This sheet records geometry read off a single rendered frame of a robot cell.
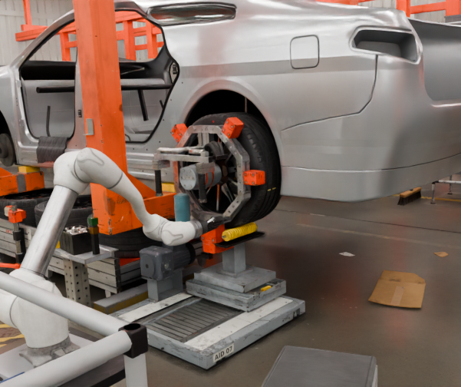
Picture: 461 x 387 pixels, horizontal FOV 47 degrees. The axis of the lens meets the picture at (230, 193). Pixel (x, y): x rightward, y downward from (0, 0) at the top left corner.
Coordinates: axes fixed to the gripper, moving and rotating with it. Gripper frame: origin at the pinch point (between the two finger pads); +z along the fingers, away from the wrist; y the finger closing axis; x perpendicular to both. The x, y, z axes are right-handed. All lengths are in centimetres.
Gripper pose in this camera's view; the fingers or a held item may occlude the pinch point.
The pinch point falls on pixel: (225, 220)
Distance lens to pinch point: 279.5
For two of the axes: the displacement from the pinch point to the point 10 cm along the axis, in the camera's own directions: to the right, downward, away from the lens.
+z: 6.7, -1.6, 7.2
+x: -5.5, -7.6, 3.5
